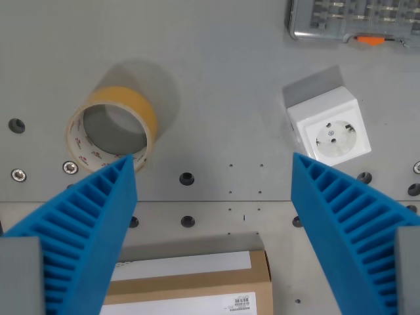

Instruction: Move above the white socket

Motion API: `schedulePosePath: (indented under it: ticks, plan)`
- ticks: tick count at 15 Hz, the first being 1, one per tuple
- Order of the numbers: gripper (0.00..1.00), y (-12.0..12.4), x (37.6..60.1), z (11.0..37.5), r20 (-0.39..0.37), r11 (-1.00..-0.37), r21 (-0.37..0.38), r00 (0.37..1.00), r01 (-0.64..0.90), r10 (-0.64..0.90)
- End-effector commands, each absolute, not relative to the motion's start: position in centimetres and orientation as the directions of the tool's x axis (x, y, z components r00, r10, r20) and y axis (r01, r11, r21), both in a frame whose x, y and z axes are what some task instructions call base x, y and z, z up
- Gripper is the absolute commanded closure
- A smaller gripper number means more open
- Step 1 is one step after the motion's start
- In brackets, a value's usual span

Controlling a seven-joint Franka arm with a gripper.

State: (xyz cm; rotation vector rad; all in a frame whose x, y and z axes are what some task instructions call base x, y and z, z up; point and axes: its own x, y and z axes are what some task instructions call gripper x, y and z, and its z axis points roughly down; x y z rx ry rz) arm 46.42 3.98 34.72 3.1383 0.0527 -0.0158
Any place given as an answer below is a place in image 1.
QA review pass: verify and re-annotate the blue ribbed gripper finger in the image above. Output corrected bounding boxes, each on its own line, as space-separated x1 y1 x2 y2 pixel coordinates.
290 152 420 315
0 153 138 315

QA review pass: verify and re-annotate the roll of yellow tape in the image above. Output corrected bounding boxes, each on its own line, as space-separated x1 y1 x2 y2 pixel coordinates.
66 85 159 175

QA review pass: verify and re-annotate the white electrical socket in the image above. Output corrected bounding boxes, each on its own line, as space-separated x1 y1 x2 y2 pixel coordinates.
286 86 372 167

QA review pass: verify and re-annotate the grey screwdriver bit case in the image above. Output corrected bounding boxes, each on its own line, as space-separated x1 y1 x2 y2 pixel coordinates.
287 0 420 41

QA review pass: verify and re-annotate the brown cardboard box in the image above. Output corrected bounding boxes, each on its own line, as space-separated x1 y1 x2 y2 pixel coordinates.
98 249 274 315

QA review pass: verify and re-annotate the orange handled precision screwdriver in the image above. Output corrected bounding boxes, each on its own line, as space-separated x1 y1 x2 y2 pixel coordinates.
348 33 411 49

